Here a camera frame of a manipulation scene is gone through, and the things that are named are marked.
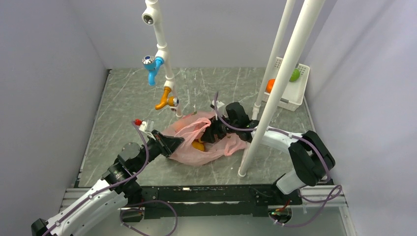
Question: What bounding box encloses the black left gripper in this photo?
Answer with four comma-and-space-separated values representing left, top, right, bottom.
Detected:
134, 129, 184, 172

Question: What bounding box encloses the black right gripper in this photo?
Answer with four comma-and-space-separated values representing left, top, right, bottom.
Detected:
201, 112, 238, 144

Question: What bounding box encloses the yellow fake mango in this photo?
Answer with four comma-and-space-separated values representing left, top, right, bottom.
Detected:
192, 140, 206, 152

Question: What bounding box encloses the pink plastic bag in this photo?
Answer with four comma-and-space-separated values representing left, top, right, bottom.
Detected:
161, 111, 247, 166

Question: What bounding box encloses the orange fake fruit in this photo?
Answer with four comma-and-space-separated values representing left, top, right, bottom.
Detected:
265, 79, 275, 93

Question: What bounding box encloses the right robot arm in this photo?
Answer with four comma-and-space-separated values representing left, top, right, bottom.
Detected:
199, 102, 335, 204

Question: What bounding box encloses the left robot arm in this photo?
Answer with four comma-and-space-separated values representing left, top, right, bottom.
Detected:
31, 130, 184, 236

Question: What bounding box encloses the green fake lime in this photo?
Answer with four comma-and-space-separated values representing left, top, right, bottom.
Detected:
289, 68, 300, 82

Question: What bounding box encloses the orange faucet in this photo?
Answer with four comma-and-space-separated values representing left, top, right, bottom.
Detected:
155, 87, 179, 110

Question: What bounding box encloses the blue faucet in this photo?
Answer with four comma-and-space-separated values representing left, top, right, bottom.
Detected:
142, 56, 165, 86

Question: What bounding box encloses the white plastic basket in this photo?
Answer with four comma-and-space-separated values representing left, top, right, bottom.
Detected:
262, 57, 310, 112

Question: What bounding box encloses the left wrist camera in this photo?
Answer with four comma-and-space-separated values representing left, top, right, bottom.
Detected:
132, 119, 155, 140

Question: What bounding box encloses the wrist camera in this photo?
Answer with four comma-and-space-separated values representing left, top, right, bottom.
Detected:
132, 119, 155, 140
210, 100, 226, 114

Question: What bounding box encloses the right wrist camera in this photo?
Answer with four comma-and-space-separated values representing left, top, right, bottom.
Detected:
210, 100, 226, 114

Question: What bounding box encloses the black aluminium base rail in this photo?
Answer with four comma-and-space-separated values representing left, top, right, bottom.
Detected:
131, 184, 302, 219

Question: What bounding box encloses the white PVC pipe frame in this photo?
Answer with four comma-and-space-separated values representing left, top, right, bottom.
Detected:
142, 0, 325, 177

